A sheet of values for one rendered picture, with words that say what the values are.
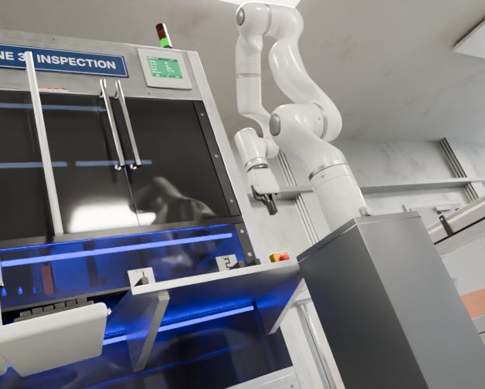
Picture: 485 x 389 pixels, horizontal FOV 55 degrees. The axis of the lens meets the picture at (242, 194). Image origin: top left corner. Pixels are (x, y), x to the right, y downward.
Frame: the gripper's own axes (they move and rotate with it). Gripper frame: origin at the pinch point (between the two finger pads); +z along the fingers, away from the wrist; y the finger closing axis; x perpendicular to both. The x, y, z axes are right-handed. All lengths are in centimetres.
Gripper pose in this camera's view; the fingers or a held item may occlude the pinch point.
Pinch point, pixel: (272, 208)
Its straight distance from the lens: 161.9
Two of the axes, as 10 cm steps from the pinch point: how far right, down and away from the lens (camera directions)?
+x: 4.5, -4.8, -7.5
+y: -8.4, 0.6, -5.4
